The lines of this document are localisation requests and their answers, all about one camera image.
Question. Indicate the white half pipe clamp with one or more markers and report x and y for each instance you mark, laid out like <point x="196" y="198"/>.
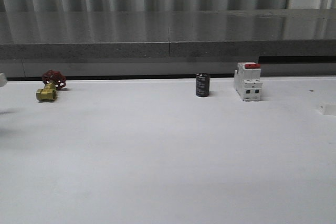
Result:
<point x="327" y="109"/>
<point x="3" y="79"/>

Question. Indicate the grey stone counter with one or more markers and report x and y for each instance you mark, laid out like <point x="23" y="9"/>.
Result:
<point x="286" y="42"/>

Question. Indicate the white circuit breaker red switch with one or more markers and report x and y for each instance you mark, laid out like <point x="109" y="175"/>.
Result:
<point x="247" y="81"/>

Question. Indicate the brass valve red handwheel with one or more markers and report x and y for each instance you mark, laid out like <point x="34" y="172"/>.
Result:
<point x="53" y="81"/>

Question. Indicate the black cylindrical capacitor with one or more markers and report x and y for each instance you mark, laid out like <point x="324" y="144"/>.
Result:
<point x="202" y="84"/>

